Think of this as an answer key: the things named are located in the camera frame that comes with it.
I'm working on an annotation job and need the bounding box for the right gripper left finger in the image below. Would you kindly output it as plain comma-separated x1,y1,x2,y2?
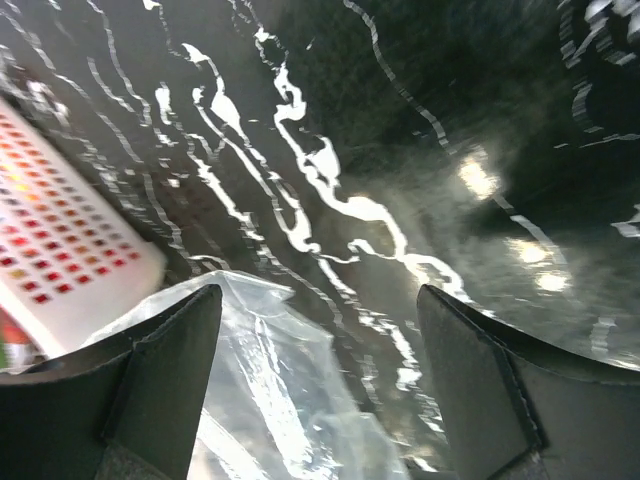
1,285,223,479

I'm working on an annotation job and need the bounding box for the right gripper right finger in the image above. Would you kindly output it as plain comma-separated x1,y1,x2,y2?
417,285,639,479

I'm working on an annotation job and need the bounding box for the clear zip bag orange zipper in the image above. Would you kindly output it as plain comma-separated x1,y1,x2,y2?
85,271,409,479

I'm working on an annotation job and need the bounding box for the red strawberry bunch with leaves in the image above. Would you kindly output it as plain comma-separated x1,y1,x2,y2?
1,309,35,368

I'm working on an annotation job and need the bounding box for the white plastic basket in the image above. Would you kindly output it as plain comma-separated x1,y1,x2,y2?
1,102,166,358

